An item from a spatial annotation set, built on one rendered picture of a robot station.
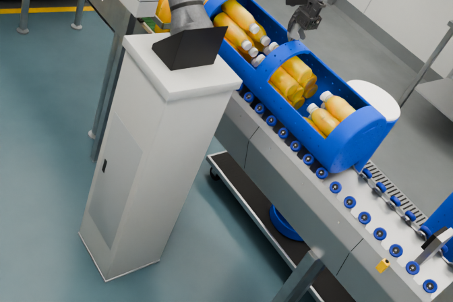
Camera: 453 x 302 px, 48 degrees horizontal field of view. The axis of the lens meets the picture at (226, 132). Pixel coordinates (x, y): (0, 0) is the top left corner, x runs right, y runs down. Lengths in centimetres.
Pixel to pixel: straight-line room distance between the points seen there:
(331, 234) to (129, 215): 80
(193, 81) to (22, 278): 123
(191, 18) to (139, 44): 23
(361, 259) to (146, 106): 93
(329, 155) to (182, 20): 69
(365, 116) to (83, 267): 146
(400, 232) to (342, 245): 22
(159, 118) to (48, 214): 111
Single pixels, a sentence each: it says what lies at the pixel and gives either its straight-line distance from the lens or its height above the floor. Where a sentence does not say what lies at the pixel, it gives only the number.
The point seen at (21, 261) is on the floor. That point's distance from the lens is 255.
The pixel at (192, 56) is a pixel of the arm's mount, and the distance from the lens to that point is 179.
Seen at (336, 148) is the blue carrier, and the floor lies 111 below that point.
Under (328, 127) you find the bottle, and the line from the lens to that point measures 191.
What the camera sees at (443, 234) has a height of 108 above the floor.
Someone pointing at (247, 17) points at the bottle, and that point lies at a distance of 221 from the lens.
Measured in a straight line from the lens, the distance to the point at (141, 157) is 192.
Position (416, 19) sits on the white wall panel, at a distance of 557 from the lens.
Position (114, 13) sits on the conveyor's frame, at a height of 81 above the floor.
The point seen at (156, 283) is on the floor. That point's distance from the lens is 258.
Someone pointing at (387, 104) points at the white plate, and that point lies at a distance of 244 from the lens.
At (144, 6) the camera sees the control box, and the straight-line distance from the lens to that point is 229.
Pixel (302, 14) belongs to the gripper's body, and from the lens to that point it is 199.
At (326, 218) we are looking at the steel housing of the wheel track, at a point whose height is 86.
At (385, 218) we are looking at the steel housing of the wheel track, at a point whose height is 93.
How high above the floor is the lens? 212
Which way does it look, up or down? 38 degrees down
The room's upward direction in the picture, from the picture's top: 24 degrees clockwise
